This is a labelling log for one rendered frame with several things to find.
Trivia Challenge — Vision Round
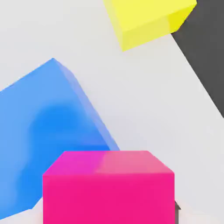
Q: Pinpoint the small pink cube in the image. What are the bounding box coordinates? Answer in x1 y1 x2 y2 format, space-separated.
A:
42 150 175 224

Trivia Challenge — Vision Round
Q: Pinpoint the large yellow box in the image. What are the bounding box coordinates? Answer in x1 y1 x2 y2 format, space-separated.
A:
102 0 198 53

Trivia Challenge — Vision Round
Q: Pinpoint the large blue box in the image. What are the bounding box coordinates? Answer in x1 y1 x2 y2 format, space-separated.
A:
0 57 121 221

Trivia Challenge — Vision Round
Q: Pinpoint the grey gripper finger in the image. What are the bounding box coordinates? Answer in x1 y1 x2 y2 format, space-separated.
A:
174 199 182 224

